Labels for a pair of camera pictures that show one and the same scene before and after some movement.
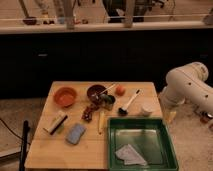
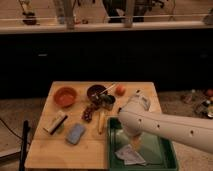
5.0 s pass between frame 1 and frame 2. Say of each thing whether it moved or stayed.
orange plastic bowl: stayed
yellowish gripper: moved
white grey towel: stayed
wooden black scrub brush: stayed
